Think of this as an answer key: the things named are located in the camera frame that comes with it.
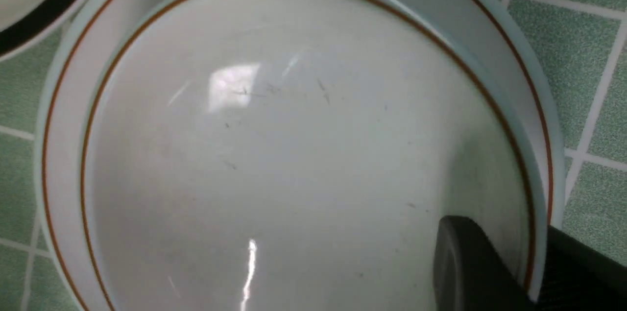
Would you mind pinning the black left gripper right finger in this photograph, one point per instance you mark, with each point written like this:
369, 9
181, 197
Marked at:
579, 278

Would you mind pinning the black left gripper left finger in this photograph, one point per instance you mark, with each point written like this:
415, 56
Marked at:
468, 274

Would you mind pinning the pale blue bowl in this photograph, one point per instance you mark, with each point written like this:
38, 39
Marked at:
298, 155

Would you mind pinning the pale blue flat plate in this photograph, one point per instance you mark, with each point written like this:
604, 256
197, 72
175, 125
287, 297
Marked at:
485, 26

